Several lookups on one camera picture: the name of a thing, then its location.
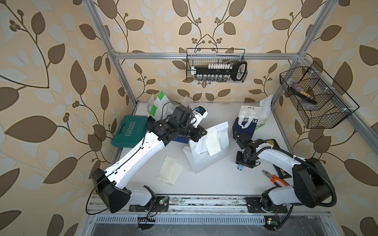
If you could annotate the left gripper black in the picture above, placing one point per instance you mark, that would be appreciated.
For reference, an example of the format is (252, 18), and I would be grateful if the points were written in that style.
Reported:
(198, 132)

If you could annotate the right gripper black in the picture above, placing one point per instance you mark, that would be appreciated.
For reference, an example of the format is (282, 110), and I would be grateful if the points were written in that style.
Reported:
(250, 164)

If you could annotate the white bag back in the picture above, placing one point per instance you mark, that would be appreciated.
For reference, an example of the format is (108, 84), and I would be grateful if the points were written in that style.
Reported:
(197, 153)

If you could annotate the green white cool tea bag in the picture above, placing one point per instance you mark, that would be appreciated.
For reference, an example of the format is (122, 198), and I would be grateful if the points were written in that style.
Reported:
(162, 107)

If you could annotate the blue takeaway bag white handles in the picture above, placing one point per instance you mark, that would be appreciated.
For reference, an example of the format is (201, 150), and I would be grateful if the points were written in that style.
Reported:
(185, 102)

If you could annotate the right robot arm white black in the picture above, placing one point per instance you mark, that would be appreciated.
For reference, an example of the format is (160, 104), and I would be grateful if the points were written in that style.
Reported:
(311, 185)

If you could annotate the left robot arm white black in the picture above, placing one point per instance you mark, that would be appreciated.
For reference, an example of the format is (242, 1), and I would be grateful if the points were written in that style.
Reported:
(111, 184)

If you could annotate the black yellow-labelled device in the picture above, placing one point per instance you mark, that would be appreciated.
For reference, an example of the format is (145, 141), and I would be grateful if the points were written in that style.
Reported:
(281, 173)

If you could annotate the white green bag right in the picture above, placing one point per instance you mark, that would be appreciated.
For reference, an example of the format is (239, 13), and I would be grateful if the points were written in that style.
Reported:
(266, 111)

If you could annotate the green plastic tool case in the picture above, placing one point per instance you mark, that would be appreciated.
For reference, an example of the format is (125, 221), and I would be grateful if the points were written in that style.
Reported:
(130, 132)

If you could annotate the black socket set holder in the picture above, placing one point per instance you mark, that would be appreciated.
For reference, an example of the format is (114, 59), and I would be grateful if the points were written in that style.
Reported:
(221, 73)

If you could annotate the object in right basket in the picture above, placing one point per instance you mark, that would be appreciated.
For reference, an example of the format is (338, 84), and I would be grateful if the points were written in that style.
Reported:
(301, 97)

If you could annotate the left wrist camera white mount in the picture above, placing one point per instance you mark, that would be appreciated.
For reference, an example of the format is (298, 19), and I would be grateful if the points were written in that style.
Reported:
(199, 114)

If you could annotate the orange handled pliers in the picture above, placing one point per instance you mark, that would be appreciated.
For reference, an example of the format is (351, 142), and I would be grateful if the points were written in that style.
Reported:
(276, 180)

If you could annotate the back wire basket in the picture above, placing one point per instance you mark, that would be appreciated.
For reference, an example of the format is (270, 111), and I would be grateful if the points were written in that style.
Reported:
(205, 56)

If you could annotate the wire basket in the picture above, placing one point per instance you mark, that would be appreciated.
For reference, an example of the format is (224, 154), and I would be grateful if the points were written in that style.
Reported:
(334, 103)
(205, 56)

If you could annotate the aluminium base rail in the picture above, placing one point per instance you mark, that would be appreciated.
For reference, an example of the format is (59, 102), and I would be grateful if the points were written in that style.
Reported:
(206, 204)

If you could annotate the right wire basket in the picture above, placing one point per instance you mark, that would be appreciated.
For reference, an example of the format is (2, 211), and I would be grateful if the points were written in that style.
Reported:
(334, 103)

